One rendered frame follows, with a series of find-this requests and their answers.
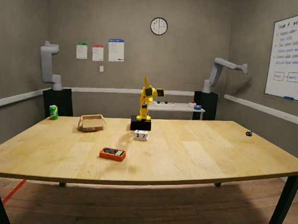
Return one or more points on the green soda can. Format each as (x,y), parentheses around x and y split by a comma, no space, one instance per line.
(53,112)

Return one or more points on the orange digital multimeter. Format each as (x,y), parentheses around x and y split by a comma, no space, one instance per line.
(113,154)

